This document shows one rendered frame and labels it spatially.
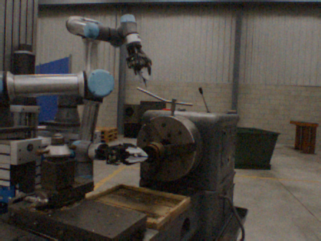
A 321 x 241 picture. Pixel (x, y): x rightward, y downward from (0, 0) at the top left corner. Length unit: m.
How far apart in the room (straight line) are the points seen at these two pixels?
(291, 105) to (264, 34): 3.15
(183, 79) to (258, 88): 3.15
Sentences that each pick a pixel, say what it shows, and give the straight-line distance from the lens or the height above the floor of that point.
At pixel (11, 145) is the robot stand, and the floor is 1.10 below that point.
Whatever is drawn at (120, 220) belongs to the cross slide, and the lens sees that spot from 0.76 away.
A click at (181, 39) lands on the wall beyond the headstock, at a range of 11.75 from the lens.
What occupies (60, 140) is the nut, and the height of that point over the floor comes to 1.17.
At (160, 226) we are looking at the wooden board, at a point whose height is 0.89.
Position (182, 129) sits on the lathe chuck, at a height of 1.18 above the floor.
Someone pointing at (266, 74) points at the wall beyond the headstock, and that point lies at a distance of 11.72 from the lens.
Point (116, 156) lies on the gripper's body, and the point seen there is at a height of 1.08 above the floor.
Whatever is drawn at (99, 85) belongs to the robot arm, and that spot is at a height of 1.35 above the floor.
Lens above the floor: 1.28
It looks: 3 degrees down
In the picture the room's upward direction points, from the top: 3 degrees clockwise
